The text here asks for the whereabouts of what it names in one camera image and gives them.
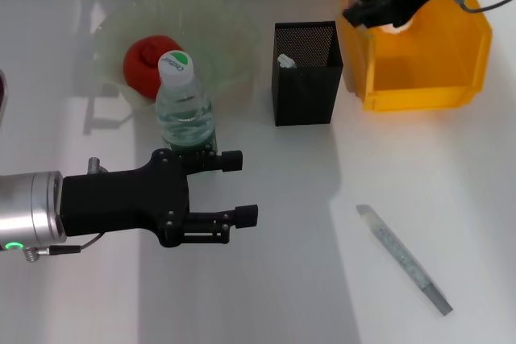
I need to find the green glass fruit plate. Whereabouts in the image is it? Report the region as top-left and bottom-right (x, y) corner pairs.
(94, 0), (259, 114)

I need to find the black mesh pen holder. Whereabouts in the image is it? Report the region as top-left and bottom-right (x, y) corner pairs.
(270, 20), (344, 127)

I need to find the red-orange fruit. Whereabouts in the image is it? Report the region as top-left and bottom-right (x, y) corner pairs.
(123, 34), (186, 100)

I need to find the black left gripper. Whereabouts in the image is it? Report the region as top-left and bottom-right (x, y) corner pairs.
(60, 149), (259, 248)

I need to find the yellow plastic bin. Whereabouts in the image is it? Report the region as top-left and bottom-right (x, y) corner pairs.
(337, 0), (493, 112)

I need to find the clear green-label water bottle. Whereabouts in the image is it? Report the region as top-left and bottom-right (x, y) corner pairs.
(155, 49), (218, 174)

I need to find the white paper ball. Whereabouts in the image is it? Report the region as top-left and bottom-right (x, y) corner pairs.
(378, 17), (413, 35)

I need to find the grey utility knife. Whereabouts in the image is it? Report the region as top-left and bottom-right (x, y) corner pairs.
(356, 204), (455, 317)

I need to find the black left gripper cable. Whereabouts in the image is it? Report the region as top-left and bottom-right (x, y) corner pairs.
(24, 233), (104, 263)

